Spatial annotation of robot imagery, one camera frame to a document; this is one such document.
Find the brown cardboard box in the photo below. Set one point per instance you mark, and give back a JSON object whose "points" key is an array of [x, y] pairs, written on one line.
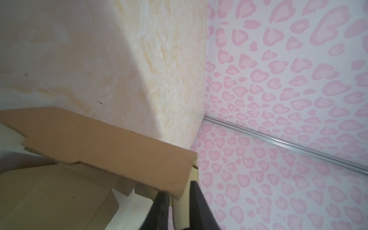
{"points": [[60, 171]]}

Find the back right aluminium post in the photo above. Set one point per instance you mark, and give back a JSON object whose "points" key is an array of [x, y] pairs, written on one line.
{"points": [[356, 167]]}

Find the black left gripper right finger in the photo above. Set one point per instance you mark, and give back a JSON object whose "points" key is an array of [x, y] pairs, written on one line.
{"points": [[200, 215]]}

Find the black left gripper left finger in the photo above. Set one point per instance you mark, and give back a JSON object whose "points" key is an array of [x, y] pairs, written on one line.
{"points": [[157, 217]]}

